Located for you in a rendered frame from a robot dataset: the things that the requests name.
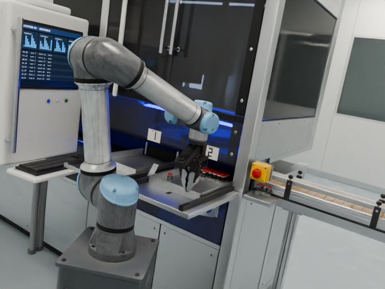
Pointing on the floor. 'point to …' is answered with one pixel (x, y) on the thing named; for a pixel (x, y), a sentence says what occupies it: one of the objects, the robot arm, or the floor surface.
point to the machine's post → (249, 139)
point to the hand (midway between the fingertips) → (186, 189)
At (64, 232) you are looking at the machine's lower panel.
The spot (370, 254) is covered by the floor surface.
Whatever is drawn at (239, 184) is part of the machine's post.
